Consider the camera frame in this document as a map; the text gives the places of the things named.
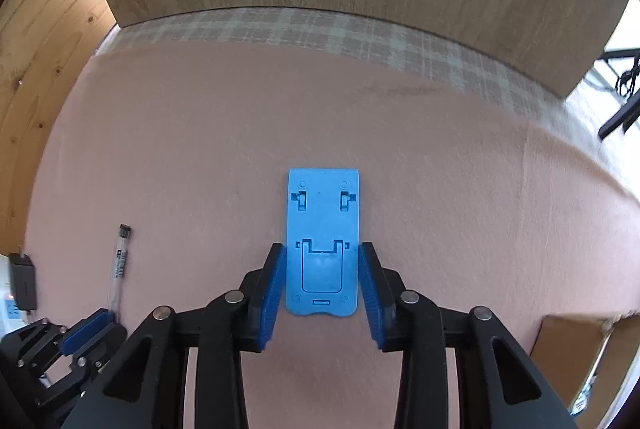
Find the plaid bed sheet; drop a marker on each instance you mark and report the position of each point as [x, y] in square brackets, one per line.
[300, 26]

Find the blue phone stand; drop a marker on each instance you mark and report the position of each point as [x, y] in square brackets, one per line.
[322, 209]

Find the black tripod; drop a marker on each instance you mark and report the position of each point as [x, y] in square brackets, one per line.
[620, 121]

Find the black power adapter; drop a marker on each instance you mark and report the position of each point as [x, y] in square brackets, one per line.
[24, 281]

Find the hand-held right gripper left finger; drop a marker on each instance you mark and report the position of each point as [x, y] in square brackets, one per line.
[270, 294]

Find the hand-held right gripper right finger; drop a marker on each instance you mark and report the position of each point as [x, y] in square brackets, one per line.
[372, 299]

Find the clear black pen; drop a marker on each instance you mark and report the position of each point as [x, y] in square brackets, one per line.
[120, 264]

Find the pink blanket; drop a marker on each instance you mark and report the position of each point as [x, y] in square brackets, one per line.
[450, 184]

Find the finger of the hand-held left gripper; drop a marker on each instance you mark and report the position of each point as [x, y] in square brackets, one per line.
[100, 351]
[87, 329]

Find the white power strip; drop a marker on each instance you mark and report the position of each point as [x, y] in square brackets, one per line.
[6, 309]

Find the cardboard box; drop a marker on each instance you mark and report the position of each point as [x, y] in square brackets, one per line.
[565, 349]

